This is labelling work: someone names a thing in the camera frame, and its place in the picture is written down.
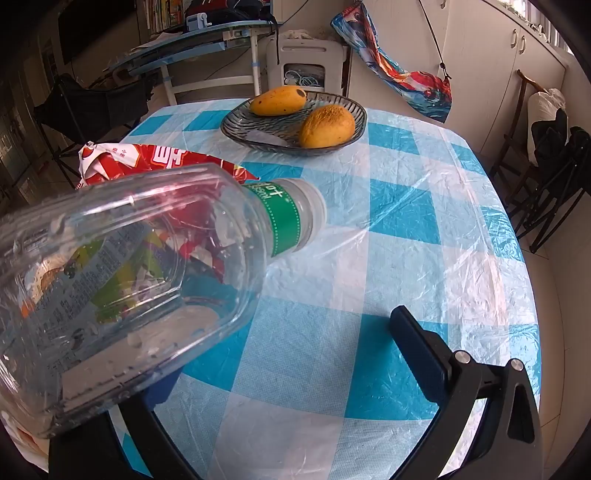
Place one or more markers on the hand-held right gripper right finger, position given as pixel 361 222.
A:
pixel 415 355

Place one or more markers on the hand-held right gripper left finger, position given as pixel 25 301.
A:
pixel 159 390

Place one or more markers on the clear plastic bottle green label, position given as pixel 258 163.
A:
pixel 138 277

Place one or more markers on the red white snack bag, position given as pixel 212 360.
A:
pixel 138 159

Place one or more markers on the blue checked plastic tablecloth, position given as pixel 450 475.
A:
pixel 392 230

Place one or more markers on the wooden chair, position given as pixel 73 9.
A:
pixel 513 124

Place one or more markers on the black folding chair with clothes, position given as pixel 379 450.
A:
pixel 558 147

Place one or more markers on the colourful printed cloth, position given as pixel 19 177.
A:
pixel 415 92

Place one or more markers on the dark glass fruit bowl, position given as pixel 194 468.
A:
pixel 240 122

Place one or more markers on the glass display cabinet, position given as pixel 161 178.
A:
pixel 18 138

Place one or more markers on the yellow mango with dark spot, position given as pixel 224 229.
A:
pixel 277 101

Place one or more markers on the white cabinet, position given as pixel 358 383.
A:
pixel 498 69

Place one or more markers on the white plastic stool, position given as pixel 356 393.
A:
pixel 318 53

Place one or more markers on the blue glass-top desk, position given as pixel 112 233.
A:
pixel 184 44

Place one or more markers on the window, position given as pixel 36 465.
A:
pixel 554 27

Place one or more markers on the black television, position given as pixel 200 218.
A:
pixel 92 27

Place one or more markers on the blue white desk gadget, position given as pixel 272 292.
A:
pixel 196 22

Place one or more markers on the stack of books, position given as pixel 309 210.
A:
pixel 161 14

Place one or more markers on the dark backpack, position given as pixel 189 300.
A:
pixel 240 11

